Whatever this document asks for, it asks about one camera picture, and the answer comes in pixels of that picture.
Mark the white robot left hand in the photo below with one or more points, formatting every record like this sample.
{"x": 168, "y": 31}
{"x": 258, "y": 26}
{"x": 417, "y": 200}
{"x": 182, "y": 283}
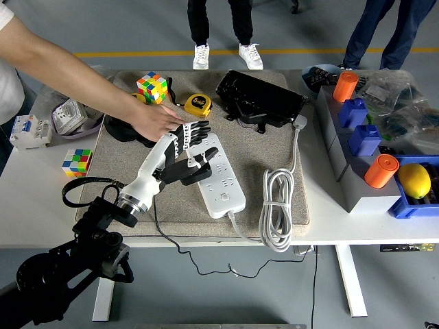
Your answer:
{"x": 151, "y": 164}

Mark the person's hand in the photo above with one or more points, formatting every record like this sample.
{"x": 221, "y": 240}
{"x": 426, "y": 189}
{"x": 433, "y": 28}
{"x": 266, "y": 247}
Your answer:
{"x": 154, "y": 121}

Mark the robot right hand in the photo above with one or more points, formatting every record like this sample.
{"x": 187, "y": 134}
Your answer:
{"x": 433, "y": 325}

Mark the black plug adapter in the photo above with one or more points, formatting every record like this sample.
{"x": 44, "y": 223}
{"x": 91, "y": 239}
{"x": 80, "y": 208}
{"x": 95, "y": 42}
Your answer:
{"x": 203, "y": 175}

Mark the white power strip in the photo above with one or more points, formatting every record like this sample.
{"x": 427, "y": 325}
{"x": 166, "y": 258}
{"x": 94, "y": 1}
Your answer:
{"x": 226, "y": 209}

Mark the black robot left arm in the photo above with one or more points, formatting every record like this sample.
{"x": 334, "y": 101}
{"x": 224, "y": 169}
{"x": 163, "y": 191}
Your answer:
{"x": 44, "y": 281}

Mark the person's forearm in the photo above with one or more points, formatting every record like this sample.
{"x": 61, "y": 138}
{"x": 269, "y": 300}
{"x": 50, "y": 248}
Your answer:
{"x": 68, "y": 70}

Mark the yellow tape measure black label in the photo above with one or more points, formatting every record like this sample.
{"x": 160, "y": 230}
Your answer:
{"x": 139, "y": 97}

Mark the large colourful puzzle cube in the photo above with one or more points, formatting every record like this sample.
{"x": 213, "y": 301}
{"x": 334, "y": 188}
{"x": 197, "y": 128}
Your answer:
{"x": 152, "y": 87}

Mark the black folded cloth bag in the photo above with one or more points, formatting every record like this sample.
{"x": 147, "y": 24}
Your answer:
{"x": 118, "y": 132}

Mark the yellow tape measure round label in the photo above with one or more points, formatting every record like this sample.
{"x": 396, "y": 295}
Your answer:
{"x": 197, "y": 104}

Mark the clear bag of metal parts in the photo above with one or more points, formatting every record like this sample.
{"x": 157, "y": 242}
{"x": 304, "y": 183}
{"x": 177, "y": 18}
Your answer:
{"x": 99, "y": 73}

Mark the small colourful puzzle cube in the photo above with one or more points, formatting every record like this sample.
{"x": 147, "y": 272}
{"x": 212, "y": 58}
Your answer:
{"x": 77, "y": 162}

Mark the black table control panel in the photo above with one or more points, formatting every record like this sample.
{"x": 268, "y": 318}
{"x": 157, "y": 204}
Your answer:
{"x": 408, "y": 247}

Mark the white table leg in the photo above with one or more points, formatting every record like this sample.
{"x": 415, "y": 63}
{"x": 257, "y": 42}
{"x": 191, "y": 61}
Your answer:
{"x": 103, "y": 301}
{"x": 351, "y": 281}

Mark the grey-brown mat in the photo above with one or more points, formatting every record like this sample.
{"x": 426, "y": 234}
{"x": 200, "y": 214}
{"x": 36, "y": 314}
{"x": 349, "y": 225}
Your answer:
{"x": 247, "y": 154}

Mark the glossy black device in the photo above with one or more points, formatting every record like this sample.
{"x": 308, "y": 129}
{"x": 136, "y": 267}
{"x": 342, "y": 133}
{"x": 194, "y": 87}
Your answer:
{"x": 260, "y": 96}

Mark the blue plastic bin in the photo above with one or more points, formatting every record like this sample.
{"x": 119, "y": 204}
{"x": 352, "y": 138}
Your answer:
{"x": 399, "y": 209}

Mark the white circuit breaker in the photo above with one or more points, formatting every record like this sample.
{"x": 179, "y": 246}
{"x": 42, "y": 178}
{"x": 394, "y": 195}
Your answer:
{"x": 31, "y": 132}

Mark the person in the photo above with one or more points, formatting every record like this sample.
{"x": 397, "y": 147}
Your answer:
{"x": 363, "y": 34}
{"x": 8, "y": 89}
{"x": 241, "y": 20}

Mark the yellow lemon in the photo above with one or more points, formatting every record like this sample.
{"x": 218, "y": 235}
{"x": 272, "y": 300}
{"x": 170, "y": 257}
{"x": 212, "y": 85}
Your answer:
{"x": 415, "y": 180}

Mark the grey box under table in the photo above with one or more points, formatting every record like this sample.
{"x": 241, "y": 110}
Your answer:
{"x": 305, "y": 250}

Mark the light blue bowl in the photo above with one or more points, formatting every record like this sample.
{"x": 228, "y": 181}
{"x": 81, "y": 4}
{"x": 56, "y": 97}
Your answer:
{"x": 306, "y": 84}

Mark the orange cylinder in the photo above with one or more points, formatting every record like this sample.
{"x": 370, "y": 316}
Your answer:
{"x": 380, "y": 171}
{"x": 345, "y": 86}

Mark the dark circuit boards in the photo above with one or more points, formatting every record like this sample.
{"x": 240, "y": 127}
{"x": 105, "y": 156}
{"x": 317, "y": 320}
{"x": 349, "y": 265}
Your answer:
{"x": 320, "y": 79}

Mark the black chair wheel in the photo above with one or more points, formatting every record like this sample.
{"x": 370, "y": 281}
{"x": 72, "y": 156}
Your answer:
{"x": 294, "y": 7}

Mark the small black component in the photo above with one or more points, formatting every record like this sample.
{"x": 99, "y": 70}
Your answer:
{"x": 387, "y": 150}

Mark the green plastic part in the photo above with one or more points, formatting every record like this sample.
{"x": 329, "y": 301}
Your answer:
{"x": 386, "y": 137}
{"x": 369, "y": 119}

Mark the clear bag of components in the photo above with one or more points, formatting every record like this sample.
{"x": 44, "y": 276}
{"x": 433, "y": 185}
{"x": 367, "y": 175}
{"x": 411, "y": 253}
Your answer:
{"x": 415, "y": 130}
{"x": 387, "y": 89}

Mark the blue plastic block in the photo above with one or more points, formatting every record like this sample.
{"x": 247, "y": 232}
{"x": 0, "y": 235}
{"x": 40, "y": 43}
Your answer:
{"x": 353, "y": 114}
{"x": 365, "y": 140}

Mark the white wall socket module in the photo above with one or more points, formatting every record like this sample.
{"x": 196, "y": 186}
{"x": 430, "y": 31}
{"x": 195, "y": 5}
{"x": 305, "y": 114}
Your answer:
{"x": 68, "y": 116}
{"x": 94, "y": 114}

